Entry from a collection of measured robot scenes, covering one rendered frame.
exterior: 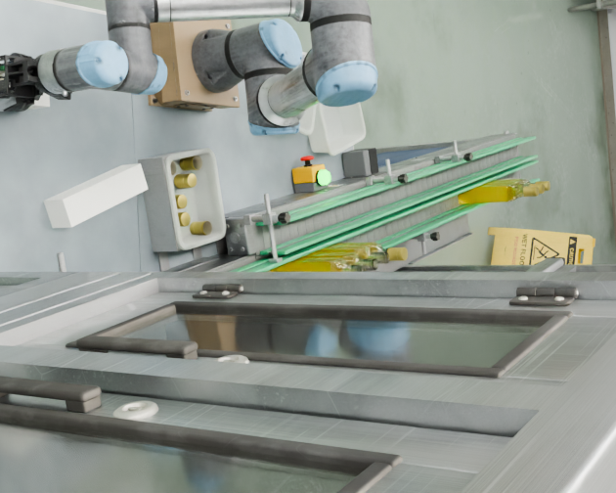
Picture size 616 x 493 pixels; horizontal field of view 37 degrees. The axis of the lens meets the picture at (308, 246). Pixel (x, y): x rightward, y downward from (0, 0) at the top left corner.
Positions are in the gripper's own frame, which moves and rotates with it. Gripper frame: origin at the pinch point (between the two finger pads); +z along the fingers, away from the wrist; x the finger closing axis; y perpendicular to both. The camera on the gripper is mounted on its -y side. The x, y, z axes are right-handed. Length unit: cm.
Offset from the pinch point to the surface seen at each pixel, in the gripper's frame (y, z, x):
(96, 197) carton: -24.2, -0.3, 21.3
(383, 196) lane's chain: -134, -7, 23
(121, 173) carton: -31.9, -0.3, 16.2
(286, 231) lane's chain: -83, -7, 31
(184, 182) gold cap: -53, 0, 18
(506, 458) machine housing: 62, -128, 40
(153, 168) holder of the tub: -43.3, 1.3, 14.9
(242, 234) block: -65, -6, 31
